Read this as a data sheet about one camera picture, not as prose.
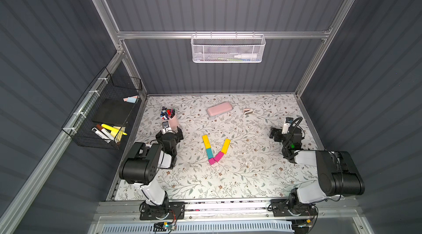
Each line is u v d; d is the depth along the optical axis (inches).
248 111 42.7
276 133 33.8
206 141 37.9
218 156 35.7
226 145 36.9
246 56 34.9
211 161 34.9
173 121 38.2
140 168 18.7
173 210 28.5
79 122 24.4
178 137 36.5
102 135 26.2
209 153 35.9
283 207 29.0
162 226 27.9
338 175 18.0
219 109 42.9
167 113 37.0
